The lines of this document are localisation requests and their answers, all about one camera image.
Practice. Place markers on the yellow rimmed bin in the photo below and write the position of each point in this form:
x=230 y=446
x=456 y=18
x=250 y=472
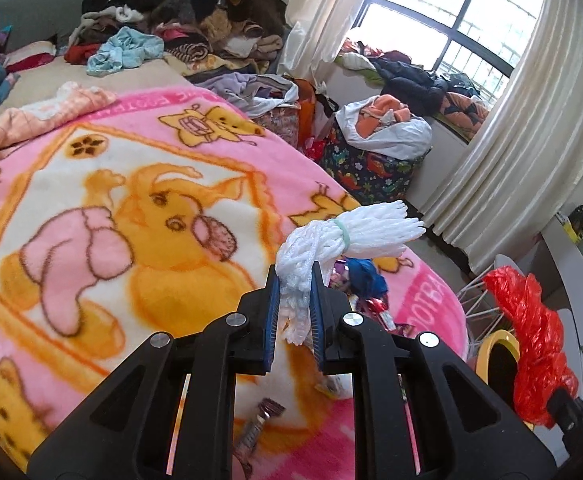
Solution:
x=501 y=342

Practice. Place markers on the dinosaur print storage bag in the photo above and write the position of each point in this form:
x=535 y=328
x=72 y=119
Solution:
x=371 y=175

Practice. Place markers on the brown floral fabric bag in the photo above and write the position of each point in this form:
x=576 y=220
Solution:
x=281 y=122

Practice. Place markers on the red plastic bag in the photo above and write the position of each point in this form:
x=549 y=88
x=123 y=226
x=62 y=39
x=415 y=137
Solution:
x=536 y=340

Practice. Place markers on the lavender grey garment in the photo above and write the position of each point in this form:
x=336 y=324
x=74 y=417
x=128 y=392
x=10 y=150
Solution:
x=251 y=87

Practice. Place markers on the white foam net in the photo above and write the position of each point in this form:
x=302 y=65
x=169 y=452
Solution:
x=361 y=230

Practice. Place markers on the window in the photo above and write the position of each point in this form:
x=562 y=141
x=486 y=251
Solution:
x=421 y=10

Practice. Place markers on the orange bag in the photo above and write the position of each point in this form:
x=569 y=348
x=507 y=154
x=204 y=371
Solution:
x=306 y=97

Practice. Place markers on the brown snack wrapper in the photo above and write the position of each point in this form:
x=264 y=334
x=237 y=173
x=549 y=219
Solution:
x=256 y=427

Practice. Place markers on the orange cloth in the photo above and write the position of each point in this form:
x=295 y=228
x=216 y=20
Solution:
x=381 y=110

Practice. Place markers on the purple snack wrapper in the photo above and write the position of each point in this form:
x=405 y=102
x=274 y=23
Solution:
x=340 y=275

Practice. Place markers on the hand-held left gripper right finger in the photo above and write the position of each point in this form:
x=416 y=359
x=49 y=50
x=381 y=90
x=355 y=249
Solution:
x=316 y=320

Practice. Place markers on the peach checked blanket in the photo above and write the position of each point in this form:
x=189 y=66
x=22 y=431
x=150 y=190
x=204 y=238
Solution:
x=21 y=120

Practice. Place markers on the light blue cloth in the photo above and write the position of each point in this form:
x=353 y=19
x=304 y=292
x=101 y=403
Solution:
x=126 y=50

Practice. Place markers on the white cloth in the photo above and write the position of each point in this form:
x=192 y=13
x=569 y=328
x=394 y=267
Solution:
x=401 y=137

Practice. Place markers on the pile of dark clothes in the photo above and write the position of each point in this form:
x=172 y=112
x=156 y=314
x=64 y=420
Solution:
x=181 y=5

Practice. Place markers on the blue cloth item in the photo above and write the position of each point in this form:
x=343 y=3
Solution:
x=366 y=275

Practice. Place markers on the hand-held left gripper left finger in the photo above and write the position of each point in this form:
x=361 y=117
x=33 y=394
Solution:
x=272 y=310

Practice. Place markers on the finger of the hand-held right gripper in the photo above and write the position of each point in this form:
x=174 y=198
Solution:
x=571 y=415

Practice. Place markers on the red snack packet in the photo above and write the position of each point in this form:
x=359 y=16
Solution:
x=379 y=312

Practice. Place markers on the pink printed blanket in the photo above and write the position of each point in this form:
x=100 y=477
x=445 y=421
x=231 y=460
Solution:
x=121 y=170

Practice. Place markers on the white vanity desk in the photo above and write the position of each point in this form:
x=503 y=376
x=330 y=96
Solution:
x=581 y=310

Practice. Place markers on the clothes pile on windowsill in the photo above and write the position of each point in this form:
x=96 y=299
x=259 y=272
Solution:
x=411 y=82

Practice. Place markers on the cream curtain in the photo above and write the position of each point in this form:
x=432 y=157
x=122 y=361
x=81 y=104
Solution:
x=321 y=5
x=521 y=150

